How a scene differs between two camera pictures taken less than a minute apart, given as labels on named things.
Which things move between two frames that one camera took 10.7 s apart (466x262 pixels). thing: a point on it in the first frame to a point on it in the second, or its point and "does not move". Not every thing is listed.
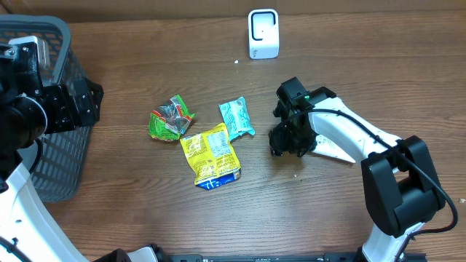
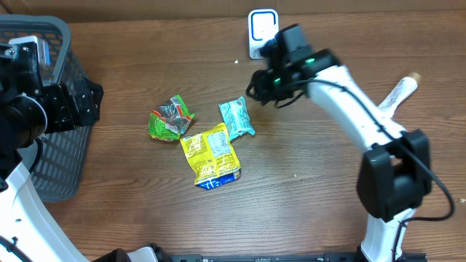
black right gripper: (279, 145) to (260, 89)
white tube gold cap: (323, 145) to (405, 89)
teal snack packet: (237, 118) does not move
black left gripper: (70, 116) does not move
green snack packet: (171, 121) does not move
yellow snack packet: (211, 156) does not move
